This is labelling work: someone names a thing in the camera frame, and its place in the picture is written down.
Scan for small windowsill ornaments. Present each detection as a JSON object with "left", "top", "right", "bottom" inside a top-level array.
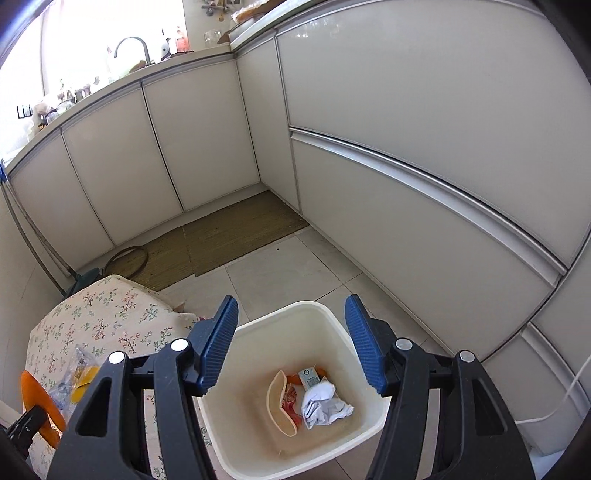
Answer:
[{"left": 34, "top": 78, "right": 100, "bottom": 126}]

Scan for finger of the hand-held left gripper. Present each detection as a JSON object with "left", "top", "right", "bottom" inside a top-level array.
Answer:
[{"left": 4, "top": 408, "right": 49, "bottom": 462}]

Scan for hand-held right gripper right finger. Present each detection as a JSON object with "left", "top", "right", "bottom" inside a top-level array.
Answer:
[{"left": 344, "top": 294, "right": 536, "bottom": 480}]

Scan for cream plastic bin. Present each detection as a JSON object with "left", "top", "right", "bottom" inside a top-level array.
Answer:
[{"left": 196, "top": 301, "right": 393, "bottom": 478}]

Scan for red instant noodle cup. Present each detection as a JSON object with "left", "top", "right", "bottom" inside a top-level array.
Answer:
[{"left": 267, "top": 369, "right": 308, "bottom": 438}]

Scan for floral tablecloth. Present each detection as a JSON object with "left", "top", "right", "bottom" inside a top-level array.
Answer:
[{"left": 25, "top": 274, "right": 218, "bottom": 480}]

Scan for brown floor mat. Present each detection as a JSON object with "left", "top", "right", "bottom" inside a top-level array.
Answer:
[
  {"left": 104, "top": 226, "right": 195, "bottom": 292},
  {"left": 182, "top": 190, "right": 310, "bottom": 278}
]

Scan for white paper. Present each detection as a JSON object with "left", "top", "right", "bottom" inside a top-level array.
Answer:
[{"left": 301, "top": 376, "right": 355, "bottom": 430}]

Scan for chrome kitchen faucet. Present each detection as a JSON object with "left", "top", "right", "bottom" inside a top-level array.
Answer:
[{"left": 113, "top": 37, "right": 151, "bottom": 65}]

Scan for white cable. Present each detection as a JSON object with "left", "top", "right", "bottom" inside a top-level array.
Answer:
[{"left": 515, "top": 369, "right": 579, "bottom": 425}]

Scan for white sink cabinet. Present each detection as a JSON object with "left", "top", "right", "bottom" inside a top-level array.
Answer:
[{"left": 7, "top": 51, "right": 269, "bottom": 260}]

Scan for yellow packet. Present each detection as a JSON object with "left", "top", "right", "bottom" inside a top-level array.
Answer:
[{"left": 69, "top": 364, "right": 100, "bottom": 402}]

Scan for white drawer cabinet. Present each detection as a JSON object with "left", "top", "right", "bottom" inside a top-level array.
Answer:
[{"left": 231, "top": 0, "right": 591, "bottom": 384}]

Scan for clear plastic bottle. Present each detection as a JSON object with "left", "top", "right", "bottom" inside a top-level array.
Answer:
[{"left": 48, "top": 346, "right": 100, "bottom": 414}]

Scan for wooden cutting board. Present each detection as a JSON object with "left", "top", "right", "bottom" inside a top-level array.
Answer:
[{"left": 217, "top": 19, "right": 252, "bottom": 44}]

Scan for small blue drink carton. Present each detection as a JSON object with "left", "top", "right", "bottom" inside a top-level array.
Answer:
[{"left": 298, "top": 364, "right": 326, "bottom": 391}]

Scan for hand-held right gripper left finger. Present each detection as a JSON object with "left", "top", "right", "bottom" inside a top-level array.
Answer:
[{"left": 46, "top": 295, "right": 239, "bottom": 480}]

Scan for brown hose ring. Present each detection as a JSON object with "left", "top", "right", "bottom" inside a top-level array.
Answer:
[{"left": 102, "top": 246, "right": 148, "bottom": 278}]

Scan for teal mop head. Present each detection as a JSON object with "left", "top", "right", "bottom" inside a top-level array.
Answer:
[{"left": 65, "top": 268, "right": 100, "bottom": 296}]

